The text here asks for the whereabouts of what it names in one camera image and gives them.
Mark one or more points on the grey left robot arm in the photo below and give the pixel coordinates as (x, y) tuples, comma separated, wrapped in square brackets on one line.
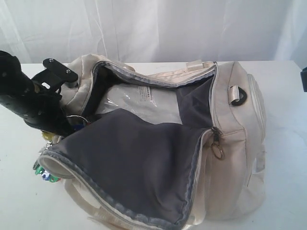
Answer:
[(10, 69)]

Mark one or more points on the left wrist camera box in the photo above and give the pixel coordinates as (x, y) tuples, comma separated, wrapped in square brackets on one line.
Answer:
[(55, 75)]

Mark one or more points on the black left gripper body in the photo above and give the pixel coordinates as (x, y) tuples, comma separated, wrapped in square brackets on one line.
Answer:
[(39, 108)]

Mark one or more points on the cream fabric duffel bag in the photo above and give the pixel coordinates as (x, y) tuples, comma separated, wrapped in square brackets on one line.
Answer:
[(130, 174)]

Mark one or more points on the clear plastic wrapped package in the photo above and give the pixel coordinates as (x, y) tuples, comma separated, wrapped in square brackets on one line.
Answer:
[(150, 104)]

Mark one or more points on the dark object at right edge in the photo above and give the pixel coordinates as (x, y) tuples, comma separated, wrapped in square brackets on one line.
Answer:
[(303, 75)]

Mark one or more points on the colourful key tag bunch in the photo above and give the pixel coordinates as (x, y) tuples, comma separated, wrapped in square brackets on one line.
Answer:
[(78, 122)]

